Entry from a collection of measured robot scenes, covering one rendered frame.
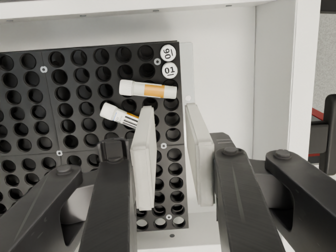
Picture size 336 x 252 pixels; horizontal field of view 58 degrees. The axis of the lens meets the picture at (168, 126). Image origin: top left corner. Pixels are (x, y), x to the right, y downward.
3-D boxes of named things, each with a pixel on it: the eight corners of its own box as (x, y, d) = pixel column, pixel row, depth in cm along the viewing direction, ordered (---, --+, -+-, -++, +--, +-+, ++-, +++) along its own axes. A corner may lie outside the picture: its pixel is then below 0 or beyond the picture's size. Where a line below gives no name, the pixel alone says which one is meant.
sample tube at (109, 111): (151, 136, 25) (98, 115, 24) (149, 136, 26) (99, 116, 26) (157, 122, 25) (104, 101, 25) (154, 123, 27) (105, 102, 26)
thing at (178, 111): (178, 41, 25) (179, 41, 24) (188, 224, 30) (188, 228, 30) (156, 42, 25) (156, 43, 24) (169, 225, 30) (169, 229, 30)
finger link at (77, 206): (132, 221, 11) (52, 226, 11) (141, 163, 16) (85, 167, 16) (127, 185, 11) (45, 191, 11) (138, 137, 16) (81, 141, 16)
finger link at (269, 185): (221, 178, 11) (304, 173, 11) (203, 132, 16) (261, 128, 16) (221, 214, 11) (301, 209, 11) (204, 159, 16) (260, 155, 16)
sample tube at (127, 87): (174, 99, 26) (120, 94, 25) (176, 85, 25) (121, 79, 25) (175, 101, 24) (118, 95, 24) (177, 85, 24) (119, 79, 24)
